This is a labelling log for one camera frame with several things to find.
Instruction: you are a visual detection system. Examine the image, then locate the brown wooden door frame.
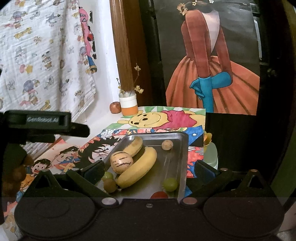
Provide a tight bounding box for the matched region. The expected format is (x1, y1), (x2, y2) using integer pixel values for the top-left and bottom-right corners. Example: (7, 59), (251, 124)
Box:
(109, 0), (144, 105)

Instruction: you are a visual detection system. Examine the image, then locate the red cherry tomato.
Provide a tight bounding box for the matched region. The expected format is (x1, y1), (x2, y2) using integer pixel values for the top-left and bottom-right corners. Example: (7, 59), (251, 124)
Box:
(151, 191), (168, 199)

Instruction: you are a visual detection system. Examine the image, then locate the red apple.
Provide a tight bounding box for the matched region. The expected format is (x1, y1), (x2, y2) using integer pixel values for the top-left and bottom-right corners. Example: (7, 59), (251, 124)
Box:
(109, 101), (121, 114)

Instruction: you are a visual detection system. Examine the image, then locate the pink cartoon wall sticker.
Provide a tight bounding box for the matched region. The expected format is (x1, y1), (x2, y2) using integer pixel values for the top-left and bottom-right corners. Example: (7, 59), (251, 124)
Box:
(79, 6), (97, 73)

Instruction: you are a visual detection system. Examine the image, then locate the yellow banana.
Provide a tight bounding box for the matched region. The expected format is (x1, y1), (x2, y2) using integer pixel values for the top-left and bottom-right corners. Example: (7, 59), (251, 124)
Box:
(123, 136), (143, 157)
(116, 147), (157, 189)

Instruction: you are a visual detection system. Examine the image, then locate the small brown kiwi fruit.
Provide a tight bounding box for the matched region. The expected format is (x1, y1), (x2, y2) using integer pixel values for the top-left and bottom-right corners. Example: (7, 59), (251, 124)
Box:
(103, 179), (117, 193)

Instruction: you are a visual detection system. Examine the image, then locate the cartoon boys drawing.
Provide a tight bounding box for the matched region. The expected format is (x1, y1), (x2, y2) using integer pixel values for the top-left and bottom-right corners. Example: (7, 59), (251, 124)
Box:
(1, 141), (95, 239)

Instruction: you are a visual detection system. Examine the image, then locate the white printed cartoon cloth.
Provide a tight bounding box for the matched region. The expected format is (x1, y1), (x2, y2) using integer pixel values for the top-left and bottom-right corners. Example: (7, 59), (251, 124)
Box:
(1, 1), (96, 120)

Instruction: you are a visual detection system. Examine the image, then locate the grey metal tray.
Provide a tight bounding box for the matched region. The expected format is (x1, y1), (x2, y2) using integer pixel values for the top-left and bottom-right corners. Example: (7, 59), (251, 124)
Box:
(111, 132), (189, 202)

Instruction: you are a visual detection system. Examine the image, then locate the small brown round fruit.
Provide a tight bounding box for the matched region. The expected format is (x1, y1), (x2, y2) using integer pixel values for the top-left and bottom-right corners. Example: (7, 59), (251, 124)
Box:
(162, 140), (174, 151)

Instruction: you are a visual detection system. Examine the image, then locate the white orange jar vase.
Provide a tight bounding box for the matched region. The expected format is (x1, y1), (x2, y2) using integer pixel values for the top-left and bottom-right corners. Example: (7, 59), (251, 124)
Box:
(119, 90), (138, 116)

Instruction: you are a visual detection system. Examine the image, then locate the green grape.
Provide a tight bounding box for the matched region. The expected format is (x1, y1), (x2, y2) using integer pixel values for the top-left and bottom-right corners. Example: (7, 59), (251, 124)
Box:
(163, 178), (178, 192)
(101, 171), (113, 181)

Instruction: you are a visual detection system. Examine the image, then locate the woman orange dress painting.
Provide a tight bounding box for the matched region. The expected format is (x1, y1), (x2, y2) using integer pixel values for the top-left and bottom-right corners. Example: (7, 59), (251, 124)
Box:
(154, 1), (260, 115)

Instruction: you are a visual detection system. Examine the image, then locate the pale green bowl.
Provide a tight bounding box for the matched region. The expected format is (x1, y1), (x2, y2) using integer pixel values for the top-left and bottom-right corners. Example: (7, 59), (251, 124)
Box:
(203, 131), (218, 169)

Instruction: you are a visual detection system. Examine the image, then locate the anime characters drawing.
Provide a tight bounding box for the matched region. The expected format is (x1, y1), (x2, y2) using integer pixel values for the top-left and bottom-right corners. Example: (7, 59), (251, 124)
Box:
(78, 128), (204, 197)

